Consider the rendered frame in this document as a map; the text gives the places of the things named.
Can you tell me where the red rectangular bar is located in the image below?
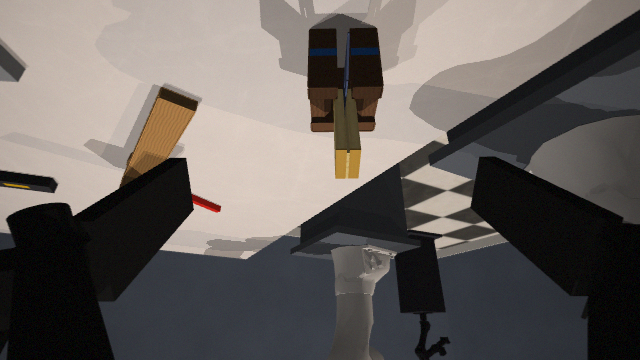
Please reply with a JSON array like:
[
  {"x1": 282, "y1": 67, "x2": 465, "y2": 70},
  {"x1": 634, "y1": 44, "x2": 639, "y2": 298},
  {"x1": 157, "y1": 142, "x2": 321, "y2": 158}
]
[{"x1": 192, "y1": 194, "x2": 221, "y2": 213}]

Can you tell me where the brown wooden v-shaped frame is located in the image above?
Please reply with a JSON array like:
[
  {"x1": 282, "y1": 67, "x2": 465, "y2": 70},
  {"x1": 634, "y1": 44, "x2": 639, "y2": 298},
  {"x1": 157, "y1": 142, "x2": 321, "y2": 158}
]
[{"x1": 119, "y1": 87, "x2": 198, "y2": 188}]

